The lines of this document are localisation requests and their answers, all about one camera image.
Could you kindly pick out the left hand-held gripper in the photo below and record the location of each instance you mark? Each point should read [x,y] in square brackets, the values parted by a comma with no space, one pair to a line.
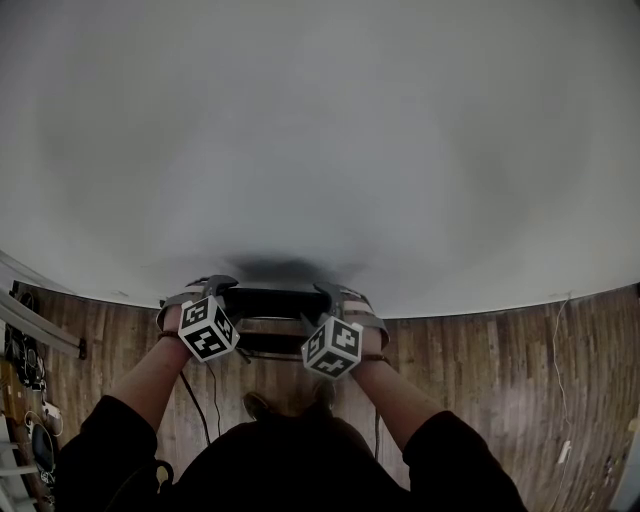
[207,330]

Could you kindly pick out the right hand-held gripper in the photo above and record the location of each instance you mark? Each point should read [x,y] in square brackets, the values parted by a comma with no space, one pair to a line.
[332,347]

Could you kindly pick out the black folding chair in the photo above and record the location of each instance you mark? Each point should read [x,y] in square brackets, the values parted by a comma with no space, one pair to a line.
[275,300]

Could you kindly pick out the person's left forearm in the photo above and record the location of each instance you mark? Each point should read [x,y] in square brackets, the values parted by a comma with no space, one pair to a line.
[150,380]

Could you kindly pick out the person's right hand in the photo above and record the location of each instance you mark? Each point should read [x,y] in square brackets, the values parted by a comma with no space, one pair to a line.
[372,330]

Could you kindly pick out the person's left hand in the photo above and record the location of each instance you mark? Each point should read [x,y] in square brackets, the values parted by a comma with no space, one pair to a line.
[172,315]

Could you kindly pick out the person's right shoe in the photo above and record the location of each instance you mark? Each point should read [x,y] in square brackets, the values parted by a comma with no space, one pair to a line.
[324,396]

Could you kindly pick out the person's shoe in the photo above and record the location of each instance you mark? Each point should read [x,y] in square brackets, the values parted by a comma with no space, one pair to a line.
[324,396]
[257,406]

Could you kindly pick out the person's left shoe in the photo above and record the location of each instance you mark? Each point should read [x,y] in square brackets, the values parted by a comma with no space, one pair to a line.
[257,406]

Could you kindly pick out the person's black clothing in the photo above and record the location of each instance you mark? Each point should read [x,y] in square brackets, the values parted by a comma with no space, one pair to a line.
[290,470]

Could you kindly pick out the white metal bar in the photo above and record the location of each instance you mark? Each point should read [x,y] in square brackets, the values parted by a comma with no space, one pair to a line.
[40,327]

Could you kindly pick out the black round pad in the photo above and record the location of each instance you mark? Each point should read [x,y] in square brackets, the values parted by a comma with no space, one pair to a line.
[42,447]

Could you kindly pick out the white power strip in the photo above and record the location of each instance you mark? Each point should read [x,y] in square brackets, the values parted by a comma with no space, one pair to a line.
[565,451]

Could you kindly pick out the scattered small floor items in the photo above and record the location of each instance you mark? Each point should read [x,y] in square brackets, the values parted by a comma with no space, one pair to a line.
[611,470]

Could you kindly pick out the yellow waste bin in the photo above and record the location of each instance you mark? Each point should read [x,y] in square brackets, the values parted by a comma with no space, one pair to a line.
[635,425]

